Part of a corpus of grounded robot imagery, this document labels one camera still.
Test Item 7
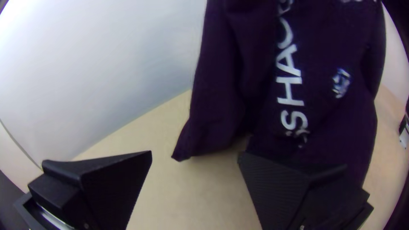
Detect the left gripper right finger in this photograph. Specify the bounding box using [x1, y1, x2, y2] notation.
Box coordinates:
[237, 152, 374, 230]

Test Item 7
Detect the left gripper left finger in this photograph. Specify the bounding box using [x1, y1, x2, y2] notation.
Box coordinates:
[28, 150, 153, 230]

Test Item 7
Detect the black t-shirt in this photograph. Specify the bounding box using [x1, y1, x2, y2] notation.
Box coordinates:
[171, 0, 387, 192]

